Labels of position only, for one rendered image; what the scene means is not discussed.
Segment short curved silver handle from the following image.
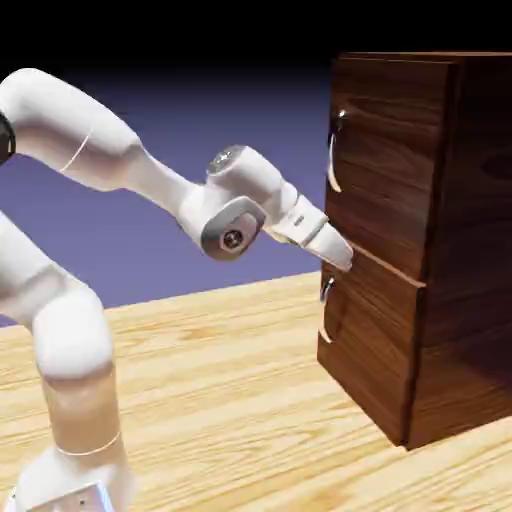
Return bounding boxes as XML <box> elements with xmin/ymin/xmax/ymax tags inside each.
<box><xmin>318</xmin><ymin>276</ymin><xmax>336</xmax><ymax>344</ymax></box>

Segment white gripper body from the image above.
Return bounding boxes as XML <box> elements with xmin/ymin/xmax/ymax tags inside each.
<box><xmin>306</xmin><ymin>221</ymin><xmax>354</xmax><ymax>273</ymax></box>

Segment short dark wood cabinet door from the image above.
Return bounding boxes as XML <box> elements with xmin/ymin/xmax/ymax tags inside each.
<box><xmin>316</xmin><ymin>247</ymin><xmax>426</xmax><ymax>448</ymax></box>

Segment dark wood cabinet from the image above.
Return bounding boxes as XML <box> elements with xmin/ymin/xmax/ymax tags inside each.
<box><xmin>316</xmin><ymin>50</ymin><xmax>512</xmax><ymax>452</ymax></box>

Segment long curved silver handle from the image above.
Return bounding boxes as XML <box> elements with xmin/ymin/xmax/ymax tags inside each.
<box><xmin>326</xmin><ymin>109</ymin><xmax>349</xmax><ymax>194</ymax></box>

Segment tall dark wood cabinet door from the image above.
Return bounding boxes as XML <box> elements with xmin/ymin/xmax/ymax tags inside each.
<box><xmin>324</xmin><ymin>55</ymin><xmax>460</xmax><ymax>283</ymax></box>

